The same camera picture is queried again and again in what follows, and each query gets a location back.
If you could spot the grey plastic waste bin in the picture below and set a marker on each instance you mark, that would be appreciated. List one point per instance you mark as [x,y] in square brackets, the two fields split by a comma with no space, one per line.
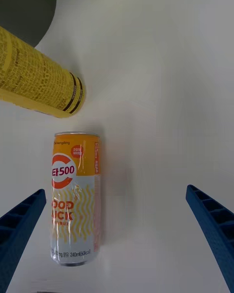
[24,7]

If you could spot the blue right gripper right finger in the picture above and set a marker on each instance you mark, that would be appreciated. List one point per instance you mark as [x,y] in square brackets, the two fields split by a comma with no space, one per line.
[217,227]

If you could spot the orange and white drink can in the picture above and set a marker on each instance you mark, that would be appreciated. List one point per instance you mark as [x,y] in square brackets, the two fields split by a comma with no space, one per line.
[75,200]

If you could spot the yellow label bottle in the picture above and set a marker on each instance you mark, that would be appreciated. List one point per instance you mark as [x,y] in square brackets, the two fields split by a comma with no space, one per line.
[36,78]

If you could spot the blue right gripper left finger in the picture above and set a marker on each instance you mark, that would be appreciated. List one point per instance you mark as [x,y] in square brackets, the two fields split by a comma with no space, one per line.
[17,234]

